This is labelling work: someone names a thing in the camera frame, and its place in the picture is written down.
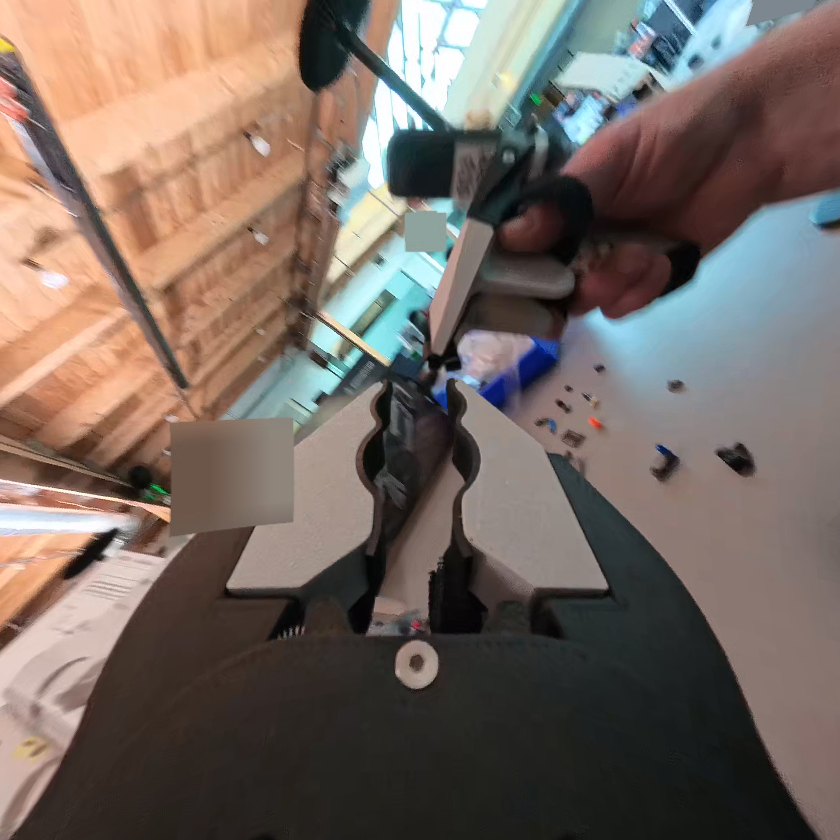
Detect person's right hand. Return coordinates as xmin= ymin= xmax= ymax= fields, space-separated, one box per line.
xmin=495 ymin=49 xmax=783 ymax=322

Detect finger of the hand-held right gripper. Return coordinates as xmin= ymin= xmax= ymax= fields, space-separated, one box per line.
xmin=428 ymin=218 xmax=496 ymax=361

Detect silver ventilation duct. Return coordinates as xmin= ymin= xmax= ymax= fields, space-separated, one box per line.
xmin=0 ymin=505 xmax=142 ymax=536

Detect lego instruction booklet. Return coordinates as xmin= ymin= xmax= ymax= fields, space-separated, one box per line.
xmin=0 ymin=550 xmax=178 ymax=834

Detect grey lego car model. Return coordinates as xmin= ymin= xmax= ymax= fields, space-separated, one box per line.
xmin=365 ymin=379 xmax=455 ymax=636

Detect blue plastic bin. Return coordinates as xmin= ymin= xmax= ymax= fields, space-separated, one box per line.
xmin=478 ymin=336 xmax=560 ymax=409

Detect black pole with round base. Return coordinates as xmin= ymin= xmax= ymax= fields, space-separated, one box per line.
xmin=298 ymin=0 xmax=454 ymax=132

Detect person's right forearm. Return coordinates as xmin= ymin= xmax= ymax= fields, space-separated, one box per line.
xmin=742 ymin=0 xmax=840 ymax=211

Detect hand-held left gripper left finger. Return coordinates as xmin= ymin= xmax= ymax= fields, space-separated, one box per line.
xmin=225 ymin=381 xmax=395 ymax=631

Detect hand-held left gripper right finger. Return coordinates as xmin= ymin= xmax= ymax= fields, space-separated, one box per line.
xmin=430 ymin=378 xmax=611 ymax=634

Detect crumpled clear plastic bags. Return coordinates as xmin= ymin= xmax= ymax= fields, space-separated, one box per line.
xmin=456 ymin=330 xmax=526 ymax=391

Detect black ceiling track rail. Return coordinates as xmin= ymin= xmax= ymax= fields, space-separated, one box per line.
xmin=0 ymin=39 xmax=191 ymax=389

